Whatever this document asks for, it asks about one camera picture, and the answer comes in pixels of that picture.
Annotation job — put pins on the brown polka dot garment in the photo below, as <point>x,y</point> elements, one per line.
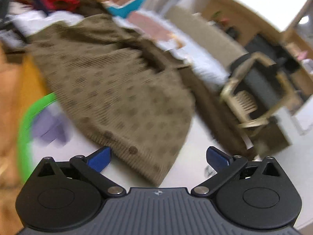
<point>122,91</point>

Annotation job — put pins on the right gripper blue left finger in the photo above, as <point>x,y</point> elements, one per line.
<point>90,167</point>

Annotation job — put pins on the beige office chair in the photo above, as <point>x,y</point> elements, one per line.
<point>257,88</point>

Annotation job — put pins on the beige bed headboard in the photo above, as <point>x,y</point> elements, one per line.
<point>221,46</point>

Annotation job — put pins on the pink gift box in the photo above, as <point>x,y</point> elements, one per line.
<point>151,26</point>

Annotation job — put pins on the white quilted mattress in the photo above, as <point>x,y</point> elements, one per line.
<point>203,63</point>

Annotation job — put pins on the wooden desk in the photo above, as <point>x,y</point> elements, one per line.
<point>276,24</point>

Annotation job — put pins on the brown cardboard sheet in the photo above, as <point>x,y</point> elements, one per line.
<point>21,86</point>

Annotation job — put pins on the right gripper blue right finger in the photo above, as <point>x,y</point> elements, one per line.
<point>226,168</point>

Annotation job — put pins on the blue toy box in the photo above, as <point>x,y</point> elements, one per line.
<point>122,8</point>

